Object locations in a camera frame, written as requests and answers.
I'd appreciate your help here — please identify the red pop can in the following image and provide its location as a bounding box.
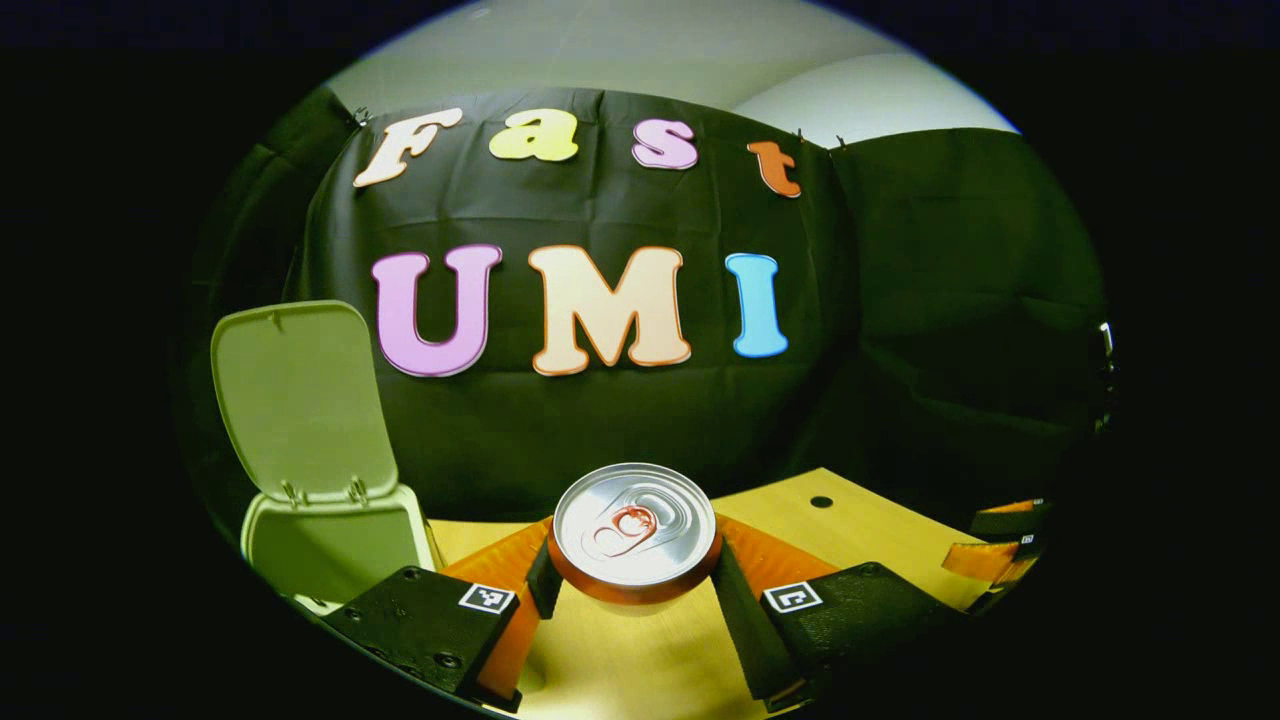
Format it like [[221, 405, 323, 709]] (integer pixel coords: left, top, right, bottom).
[[546, 462, 723, 607]]

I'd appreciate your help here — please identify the black backdrop cloth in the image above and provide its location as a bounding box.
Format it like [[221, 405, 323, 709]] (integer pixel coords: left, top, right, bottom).
[[180, 85, 1111, 531]]

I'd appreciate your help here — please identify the pale green desktop garbage bin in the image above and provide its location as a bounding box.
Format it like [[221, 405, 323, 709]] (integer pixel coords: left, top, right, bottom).
[[210, 300, 441, 616]]

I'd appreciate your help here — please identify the wooden desktop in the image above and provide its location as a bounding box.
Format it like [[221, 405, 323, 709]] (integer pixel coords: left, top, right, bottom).
[[425, 467, 1001, 720]]

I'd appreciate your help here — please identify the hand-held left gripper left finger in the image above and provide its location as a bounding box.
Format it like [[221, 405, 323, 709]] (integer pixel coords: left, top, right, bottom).
[[320, 515, 561, 713]]

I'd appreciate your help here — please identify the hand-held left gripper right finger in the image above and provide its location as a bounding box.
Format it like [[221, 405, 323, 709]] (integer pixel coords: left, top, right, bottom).
[[708, 515, 966, 713]]

